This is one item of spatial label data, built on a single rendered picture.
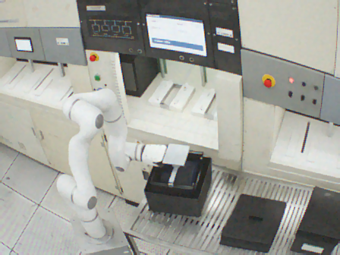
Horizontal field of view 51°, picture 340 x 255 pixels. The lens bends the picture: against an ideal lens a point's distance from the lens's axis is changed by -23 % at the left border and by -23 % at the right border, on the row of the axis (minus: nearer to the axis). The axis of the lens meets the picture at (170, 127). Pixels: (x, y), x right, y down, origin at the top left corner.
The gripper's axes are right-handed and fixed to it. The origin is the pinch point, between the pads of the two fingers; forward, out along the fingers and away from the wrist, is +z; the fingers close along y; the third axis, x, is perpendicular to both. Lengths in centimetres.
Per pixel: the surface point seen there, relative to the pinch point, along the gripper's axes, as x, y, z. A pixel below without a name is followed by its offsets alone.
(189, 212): -25.5, 13.8, 8.2
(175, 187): -8.2, 11.6, 2.2
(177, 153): 2.5, -0.3, 1.1
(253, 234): -20, 29, 46
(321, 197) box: -5, 14, 80
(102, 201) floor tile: -106, -33, -77
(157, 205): -23.1, 13.9, -8.1
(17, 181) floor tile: -106, -28, -171
